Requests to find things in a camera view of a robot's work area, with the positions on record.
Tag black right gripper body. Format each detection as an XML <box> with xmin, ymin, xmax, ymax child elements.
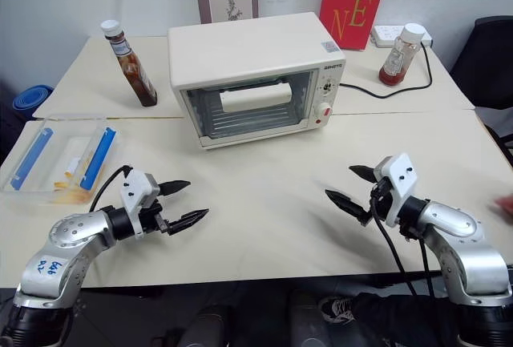
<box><xmin>369</xmin><ymin>177</ymin><xmax>397</xmax><ymax>225</ymax></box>

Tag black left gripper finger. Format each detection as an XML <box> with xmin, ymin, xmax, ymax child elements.
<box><xmin>168</xmin><ymin>208</ymin><xmax>211</xmax><ymax>236</ymax></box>
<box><xmin>158</xmin><ymin>180</ymin><xmax>192</xmax><ymax>198</ymax></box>

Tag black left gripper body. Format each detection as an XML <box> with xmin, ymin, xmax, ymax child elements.
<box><xmin>139</xmin><ymin>200</ymin><xmax>171</xmax><ymax>236</ymax></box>

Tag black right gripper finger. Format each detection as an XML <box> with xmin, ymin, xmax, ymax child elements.
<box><xmin>349</xmin><ymin>165</ymin><xmax>378</xmax><ymax>184</ymax></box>
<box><xmin>325</xmin><ymin>188</ymin><xmax>373</xmax><ymax>227</ymax></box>

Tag white oven knob red mark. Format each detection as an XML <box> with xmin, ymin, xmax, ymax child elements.
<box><xmin>314</xmin><ymin>102</ymin><xmax>334</xmax><ymax>120</ymax></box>

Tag cream toaster oven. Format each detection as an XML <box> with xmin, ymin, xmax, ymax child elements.
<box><xmin>167</xmin><ymin>11</ymin><xmax>347</xmax><ymax>153</ymax></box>

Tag person's bare hand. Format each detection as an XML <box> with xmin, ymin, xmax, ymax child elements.
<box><xmin>492</xmin><ymin>193</ymin><xmax>513</xmax><ymax>215</ymax></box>

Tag blue container clip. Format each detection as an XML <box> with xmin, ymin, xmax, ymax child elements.
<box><xmin>79</xmin><ymin>126</ymin><xmax>118</xmax><ymax>192</ymax></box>
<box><xmin>9</xmin><ymin>127</ymin><xmax>55</xmax><ymax>190</ymax></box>

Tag french fries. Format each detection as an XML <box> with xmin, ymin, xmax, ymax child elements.
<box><xmin>51</xmin><ymin>154</ymin><xmax>97</xmax><ymax>204</ymax></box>

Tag red sauce bottle white cap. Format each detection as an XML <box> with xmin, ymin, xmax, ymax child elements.
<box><xmin>378</xmin><ymin>22</ymin><xmax>427</xmax><ymax>87</ymax></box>

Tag black and white sneaker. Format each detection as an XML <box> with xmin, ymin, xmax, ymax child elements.
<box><xmin>318</xmin><ymin>296</ymin><xmax>356</xmax><ymax>326</ymax></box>

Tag dark rounded shape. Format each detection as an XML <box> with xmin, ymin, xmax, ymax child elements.
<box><xmin>180</xmin><ymin>304</ymin><xmax>230</xmax><ymax>347</ymax></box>

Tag clear plastic container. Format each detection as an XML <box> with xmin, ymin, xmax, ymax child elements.
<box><xmin>0</xmin><ymin>111</ymin><xmax>121</xmax><ymax>206</ymax></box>

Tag black trouser leg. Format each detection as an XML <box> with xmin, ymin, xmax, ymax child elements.
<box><xmin>351</xmin><ymin>291</ymin><xmax>454</xmax><ymax>347</ymax></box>

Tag brown sauce bottle white cap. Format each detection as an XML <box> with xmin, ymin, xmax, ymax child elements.
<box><xmin>99</xmin><ymin>18</ymin><xmax>159</xmax><ymax>108</ymax></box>

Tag white power strip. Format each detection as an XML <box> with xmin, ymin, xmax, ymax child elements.
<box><xmin>370</xmin><ymin>23</ymin><xmax>434</xmax><ymax>49</ymax></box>

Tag black office chair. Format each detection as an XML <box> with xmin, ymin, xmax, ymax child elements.
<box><xmin>448</xmin><ymin>14</ymin><xmax>513</xmax><ymax>156</ymax></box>

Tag blue rolled mat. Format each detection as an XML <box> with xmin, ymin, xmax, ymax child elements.
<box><xmin>11</xmin><ymin>85</ymin><xmax>55</xmax><ymax>112</ymax></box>

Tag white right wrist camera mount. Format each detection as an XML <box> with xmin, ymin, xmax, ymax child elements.
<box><xmin>374</xmin><ymin>152</ymin><xmax>420</xmax><ymax>228</ymax></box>

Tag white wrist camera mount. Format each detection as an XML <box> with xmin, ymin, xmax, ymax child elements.
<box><xmin>374</xmin><ymin>152</ymin><xmax>420</xmax><ymax>228</ymax></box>
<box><xmin>119</xmin><ymin>170</ymin><xmax>163</xmax><ymax>240</ymax></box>

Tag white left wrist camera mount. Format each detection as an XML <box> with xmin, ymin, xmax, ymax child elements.
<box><xmin>119</xmin><ymin>170</ymin><xmax>163</xmax><ymax>240</ymax></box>

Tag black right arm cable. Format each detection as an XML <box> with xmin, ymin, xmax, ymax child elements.
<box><xmin>369</xmin><ymin>194</ymin><xmax>440</xmax><ymax>298</ymax></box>

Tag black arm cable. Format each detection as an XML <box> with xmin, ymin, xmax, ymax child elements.
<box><xmin>369</xmin><ymin>194</ymin><xmax>440</xmax><ymax>298</ymax></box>
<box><xmin>88</xmin><ymin>165</ymin><xmax>134</xmax><ymax>213</ymax></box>

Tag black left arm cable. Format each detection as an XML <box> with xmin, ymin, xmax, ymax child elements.
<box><xmin>88</xmin><ymin>165</ymin><xmax>134</xmax><ymax>213</ymax></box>

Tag white oven door handle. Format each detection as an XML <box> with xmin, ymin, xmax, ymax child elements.
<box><xmin>219</xmin><ymin>83</ymin><xmax>293</xmax><ymax>114</ymax></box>

